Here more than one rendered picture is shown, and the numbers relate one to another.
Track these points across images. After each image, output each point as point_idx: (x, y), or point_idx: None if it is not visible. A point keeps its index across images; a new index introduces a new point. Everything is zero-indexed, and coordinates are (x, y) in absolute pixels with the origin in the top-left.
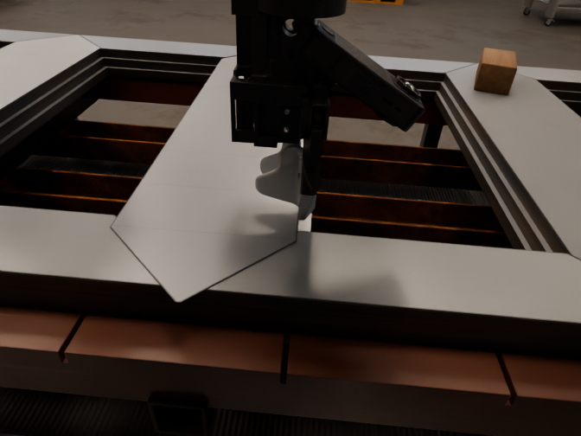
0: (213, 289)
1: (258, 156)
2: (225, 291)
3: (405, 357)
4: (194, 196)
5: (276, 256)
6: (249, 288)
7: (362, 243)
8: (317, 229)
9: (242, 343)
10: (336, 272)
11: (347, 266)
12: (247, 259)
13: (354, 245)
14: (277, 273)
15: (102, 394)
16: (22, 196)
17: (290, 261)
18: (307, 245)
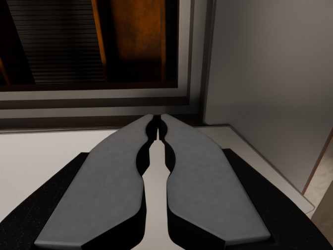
0: (303, 189)
1: (12, 193)
2: (307, 180)
3: None
4: (147, 231)
5: (259, 144)
6: (310, 162)
7: (236, 15)
8: (8, 44)
9: None
10: (304, 65)
11: (293, 48)
12: (264, 171)
13: (240, 33)
14: (291, 140)
15: None
16: None
17: (271, 127)
18: (237, 110)
